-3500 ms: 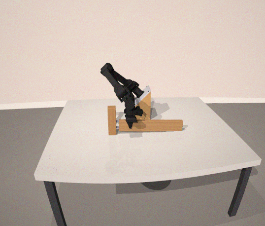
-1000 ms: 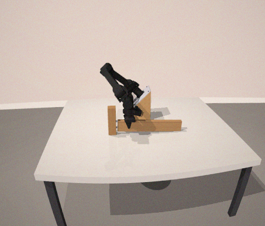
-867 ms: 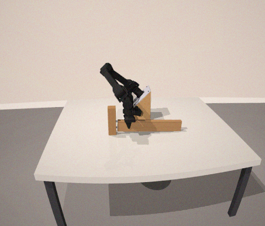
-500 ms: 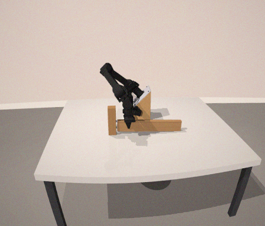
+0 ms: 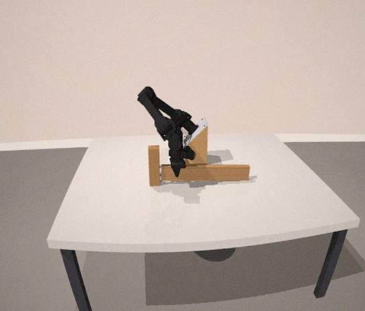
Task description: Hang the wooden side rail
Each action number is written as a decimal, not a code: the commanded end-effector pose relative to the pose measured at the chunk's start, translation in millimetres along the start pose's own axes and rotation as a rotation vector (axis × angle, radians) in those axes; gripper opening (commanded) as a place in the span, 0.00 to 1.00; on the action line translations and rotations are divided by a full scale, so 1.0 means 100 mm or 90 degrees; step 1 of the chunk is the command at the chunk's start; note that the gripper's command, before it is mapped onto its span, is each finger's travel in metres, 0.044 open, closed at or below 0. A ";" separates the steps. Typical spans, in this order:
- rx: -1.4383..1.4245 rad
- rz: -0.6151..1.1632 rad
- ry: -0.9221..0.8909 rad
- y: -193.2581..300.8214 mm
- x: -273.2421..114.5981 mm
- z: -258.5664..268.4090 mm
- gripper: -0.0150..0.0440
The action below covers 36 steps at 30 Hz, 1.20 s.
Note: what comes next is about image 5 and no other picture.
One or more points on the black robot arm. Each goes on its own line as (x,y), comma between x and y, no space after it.
(171,128)

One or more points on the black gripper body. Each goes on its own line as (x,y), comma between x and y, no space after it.
(176,161)

